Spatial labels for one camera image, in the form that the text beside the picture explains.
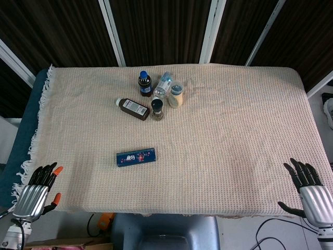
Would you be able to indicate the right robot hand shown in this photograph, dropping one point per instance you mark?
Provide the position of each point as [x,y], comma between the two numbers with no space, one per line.
[316,200]

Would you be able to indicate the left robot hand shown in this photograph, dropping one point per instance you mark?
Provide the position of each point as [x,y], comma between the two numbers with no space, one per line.
[30,200]

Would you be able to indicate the blue rectangular box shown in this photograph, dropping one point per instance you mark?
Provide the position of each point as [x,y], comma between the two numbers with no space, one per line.
[135,157]

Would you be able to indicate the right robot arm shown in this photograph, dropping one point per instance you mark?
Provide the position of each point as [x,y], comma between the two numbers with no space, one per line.
[326,238]

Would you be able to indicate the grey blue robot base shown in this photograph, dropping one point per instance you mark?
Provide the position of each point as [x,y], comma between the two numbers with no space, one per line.
[161,229]

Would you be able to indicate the teal blue table pad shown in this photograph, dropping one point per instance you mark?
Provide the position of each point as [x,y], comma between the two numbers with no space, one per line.
[23,125]

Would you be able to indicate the orange tool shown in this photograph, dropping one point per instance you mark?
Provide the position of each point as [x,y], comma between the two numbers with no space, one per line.
[104,221]

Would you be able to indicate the white sneaker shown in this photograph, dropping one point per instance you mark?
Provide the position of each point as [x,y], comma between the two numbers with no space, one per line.
[329,109]

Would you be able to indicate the beige waffle tablecloth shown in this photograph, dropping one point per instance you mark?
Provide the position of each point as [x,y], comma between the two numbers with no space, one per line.
[208,143]

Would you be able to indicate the brown bottle white cap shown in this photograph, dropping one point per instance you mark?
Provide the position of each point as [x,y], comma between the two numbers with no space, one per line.
[134,108]

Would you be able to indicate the pepper grinder black cap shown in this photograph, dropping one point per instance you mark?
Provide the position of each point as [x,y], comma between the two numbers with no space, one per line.
[157,105]

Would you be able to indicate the cola bottle blue cap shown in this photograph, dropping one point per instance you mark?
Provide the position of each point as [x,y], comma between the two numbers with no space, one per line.
[144,86]

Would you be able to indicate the spice jar beige contents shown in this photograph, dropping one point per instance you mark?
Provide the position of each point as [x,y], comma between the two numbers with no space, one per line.
[175,100]

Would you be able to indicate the clear plastic water bottle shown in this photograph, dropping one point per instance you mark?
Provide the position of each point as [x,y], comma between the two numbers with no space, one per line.
[162,86]

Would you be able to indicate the white partition frame post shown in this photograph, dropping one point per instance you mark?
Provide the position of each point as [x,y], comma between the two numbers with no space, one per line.
[112,31]
[212,31]
[265,32]
[15,58]
[321,87]

